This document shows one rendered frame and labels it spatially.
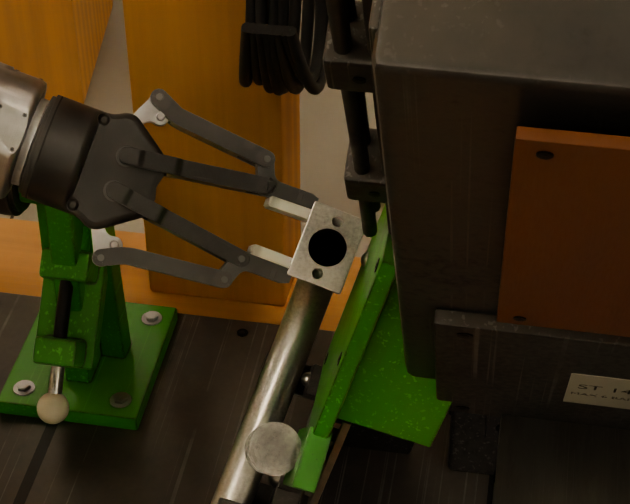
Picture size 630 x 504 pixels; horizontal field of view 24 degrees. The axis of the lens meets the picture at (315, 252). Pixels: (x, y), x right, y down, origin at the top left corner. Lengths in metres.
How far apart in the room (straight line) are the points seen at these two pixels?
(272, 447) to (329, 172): 2.09
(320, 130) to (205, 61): 1.94
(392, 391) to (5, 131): 0.31
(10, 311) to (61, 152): 0.48
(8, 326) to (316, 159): 1.77
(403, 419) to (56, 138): 0.30
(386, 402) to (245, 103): 0.40
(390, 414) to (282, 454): 0.09
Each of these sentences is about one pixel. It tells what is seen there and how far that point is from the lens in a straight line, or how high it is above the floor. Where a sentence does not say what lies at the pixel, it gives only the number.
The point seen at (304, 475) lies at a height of 1.09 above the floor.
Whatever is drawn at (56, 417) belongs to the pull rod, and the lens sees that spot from 1.27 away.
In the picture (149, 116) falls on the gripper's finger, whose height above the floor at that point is 1.27.
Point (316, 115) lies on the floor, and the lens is 3.27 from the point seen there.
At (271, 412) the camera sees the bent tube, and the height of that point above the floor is 1.03.
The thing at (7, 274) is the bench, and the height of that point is 0.88.
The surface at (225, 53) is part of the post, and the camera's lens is 1.28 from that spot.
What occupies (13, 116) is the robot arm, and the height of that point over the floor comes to 1.30.
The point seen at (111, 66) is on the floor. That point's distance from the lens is 3.47.
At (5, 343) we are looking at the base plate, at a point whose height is 0.90.
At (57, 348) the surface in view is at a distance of 1.26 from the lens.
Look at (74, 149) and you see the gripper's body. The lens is 0.99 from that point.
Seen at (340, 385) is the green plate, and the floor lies 1.16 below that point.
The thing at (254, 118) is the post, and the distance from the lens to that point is 1.32.
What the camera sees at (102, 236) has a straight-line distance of 1.02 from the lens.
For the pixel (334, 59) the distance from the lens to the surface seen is 0.70.
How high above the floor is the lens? 1.85
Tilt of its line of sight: 40 degrees down
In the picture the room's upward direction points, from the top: straight up
